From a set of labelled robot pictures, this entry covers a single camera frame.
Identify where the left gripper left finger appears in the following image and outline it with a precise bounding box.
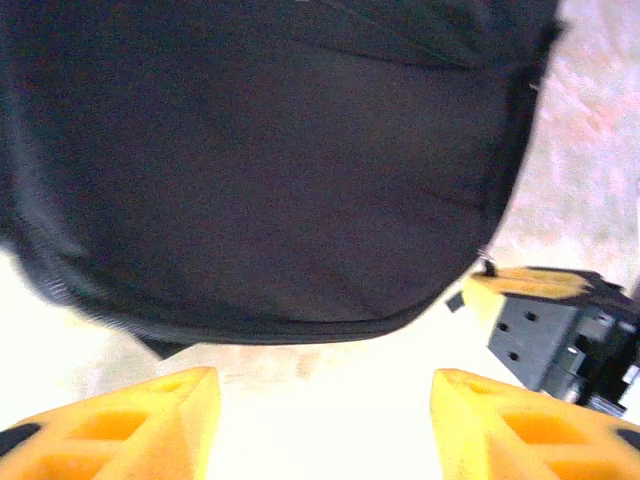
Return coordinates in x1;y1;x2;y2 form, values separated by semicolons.
0;366;223;480

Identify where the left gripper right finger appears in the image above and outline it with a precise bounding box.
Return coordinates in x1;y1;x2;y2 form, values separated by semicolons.
430;368;640;480

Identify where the black backpack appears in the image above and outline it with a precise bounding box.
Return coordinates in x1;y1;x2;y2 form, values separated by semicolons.
0;0;566;359

